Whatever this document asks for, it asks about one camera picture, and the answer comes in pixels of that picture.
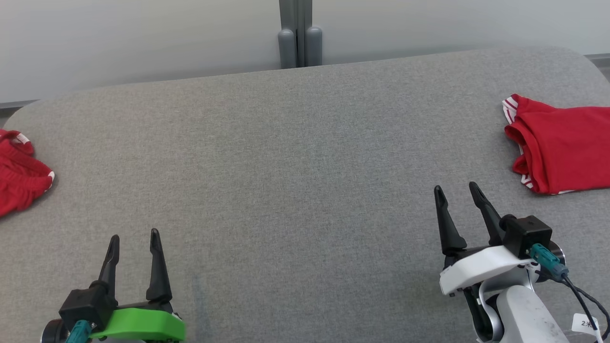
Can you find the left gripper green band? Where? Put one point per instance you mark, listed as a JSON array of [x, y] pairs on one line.
[[143, 324]]

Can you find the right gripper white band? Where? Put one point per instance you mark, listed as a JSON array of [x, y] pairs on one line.
[[481, 267]]

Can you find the red and white jersey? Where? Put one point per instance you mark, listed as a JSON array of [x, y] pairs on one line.
[[562, 143]]

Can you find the red shorts white waistband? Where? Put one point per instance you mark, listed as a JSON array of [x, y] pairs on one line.
[[21, 176]]

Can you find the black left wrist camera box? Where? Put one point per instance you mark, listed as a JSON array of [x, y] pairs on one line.
[[86, 302]]

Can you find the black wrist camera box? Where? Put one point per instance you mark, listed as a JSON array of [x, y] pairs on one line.
[[526, 233], [86, 302]]

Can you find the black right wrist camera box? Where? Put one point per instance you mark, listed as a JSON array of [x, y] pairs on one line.
[[526, 233]]

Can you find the grey partition post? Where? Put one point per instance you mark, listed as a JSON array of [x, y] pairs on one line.
[[300, 38]]

